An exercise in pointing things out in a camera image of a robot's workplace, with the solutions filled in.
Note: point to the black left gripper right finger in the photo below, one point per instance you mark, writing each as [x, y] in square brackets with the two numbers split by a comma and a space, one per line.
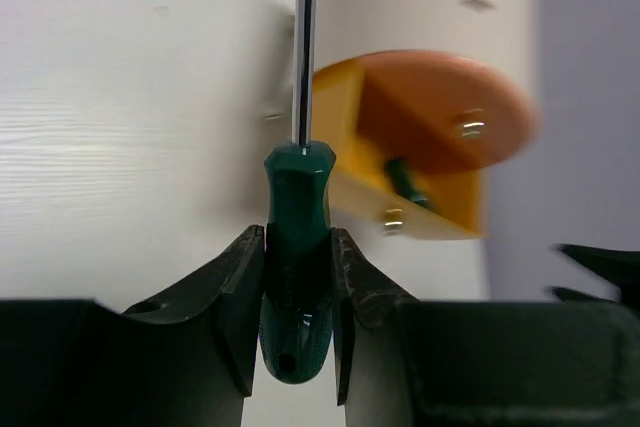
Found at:
[400, 361]

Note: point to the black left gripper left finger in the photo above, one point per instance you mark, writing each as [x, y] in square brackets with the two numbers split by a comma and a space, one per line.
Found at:
[182, 357]

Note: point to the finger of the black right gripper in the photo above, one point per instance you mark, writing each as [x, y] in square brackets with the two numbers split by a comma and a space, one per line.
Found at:
[619, 268]

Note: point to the large green handled screwdriver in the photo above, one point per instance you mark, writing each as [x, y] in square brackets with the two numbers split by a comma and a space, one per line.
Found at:
[402, 182]
[296, 314]

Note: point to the orange top drawer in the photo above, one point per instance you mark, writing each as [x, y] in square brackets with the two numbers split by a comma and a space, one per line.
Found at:
[442, 113]

